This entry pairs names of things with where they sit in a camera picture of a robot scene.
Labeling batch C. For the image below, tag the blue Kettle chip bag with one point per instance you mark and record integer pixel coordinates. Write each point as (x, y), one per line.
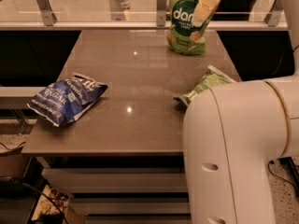
(65, 101)

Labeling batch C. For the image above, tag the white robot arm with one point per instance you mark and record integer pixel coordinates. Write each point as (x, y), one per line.
(230, 134)

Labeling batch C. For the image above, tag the left metal railing bracket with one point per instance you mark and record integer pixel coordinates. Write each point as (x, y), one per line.
(47, 14)

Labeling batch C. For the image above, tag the black power strip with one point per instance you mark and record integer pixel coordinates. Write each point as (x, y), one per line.
(292, 168)

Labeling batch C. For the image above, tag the metal railing bracket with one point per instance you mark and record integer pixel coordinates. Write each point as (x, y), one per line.
(273, 16)
(160, 12)
(47, 14)

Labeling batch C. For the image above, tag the box of snack packets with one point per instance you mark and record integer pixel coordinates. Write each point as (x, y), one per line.
(51, 207)

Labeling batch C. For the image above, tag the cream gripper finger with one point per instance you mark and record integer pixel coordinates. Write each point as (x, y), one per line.
(203, 10)

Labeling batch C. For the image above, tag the grey drawer cabinet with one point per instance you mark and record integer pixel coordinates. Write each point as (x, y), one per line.
(123, 190)

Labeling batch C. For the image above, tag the green Dang rice chip bag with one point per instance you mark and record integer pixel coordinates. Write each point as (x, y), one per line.
(184, 37)

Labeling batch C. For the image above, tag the middle metal railing bracket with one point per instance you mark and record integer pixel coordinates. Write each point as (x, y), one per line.
(160, 12)

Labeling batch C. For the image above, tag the green Kettle potato chip bag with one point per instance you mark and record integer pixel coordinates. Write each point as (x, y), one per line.
(213, 77)

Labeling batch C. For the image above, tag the right metal railing bracket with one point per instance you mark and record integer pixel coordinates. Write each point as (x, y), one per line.
(273, 16)

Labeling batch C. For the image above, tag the person in dark shirt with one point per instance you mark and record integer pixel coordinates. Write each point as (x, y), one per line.
(239, 0)

